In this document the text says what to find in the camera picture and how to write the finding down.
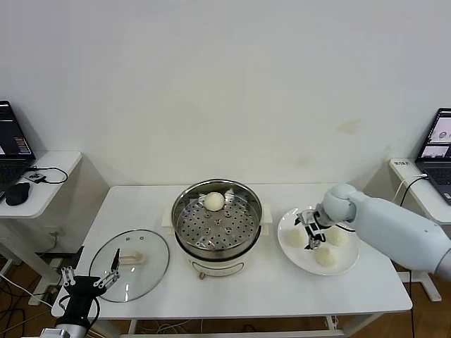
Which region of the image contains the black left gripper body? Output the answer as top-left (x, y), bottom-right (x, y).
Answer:
top-left (58, 276), bottom-right (106, 320)

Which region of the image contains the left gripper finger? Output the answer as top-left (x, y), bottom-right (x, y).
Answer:
top-left (93, 248), bottom-right (121, 289)
top-left (61, 246), bottom-right (85, 287)

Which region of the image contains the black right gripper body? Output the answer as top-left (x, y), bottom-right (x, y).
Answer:
top-left (305, 209), bottom-right (329, 244)

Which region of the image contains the white steamed baozi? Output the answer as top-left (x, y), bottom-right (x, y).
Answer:
top-left (204, 192), bottom-right (225, 212)
top-left (314, 246), bottom-right (339, 268)
top-left (326, 228), bottom-right (349, 246)
top-left (287, 227), bottom-right (308, 248)

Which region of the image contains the glass lid with cream handle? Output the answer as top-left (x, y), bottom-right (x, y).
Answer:
top-left (88, 229), bottom-right (171, 303)

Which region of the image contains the stainless steel steamer basket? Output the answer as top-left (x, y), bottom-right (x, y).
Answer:
top-left (161, 179), bottom-right (273, 258)

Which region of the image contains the white round plate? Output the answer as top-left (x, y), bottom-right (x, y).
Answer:
top-left (276, 206), bottom-right (361, 276)

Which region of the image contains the cream electric cooker base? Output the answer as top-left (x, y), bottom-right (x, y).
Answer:
top-left (168, 225), bottom-right (269, 282)

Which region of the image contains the black computer mouse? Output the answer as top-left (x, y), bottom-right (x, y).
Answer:
top-left (5, 182), bottom-right (32, 207)

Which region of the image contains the white side table with label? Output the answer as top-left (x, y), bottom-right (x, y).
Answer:
top-left (389, 157), bottom-right (451, 303)

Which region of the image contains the white side table with mouse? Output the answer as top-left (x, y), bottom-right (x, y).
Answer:
top-left (0, 151), bottom-right (109, 306)

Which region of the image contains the black laptop with dark screen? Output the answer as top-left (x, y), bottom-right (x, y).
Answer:
top-left (0, 101), bottom-right (37, 198)

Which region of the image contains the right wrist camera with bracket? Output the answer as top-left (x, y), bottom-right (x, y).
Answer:
top-left (298, 209), bottom-right (328, 242)

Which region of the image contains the white charging cable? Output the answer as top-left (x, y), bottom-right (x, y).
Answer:
top-left (395, 172), bottom-right (429, 202)

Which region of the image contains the black usb hub cable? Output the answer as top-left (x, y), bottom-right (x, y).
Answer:
top-left (33, 165), bottom-right (68, 184)

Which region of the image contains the black power cable with adapter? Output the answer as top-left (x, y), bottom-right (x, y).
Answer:
top-left (400, 175), bottom-right (429, 206)

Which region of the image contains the grey laptop with camera views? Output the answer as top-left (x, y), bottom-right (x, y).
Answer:
top-left (415, 107), bottom-right (451, 205)

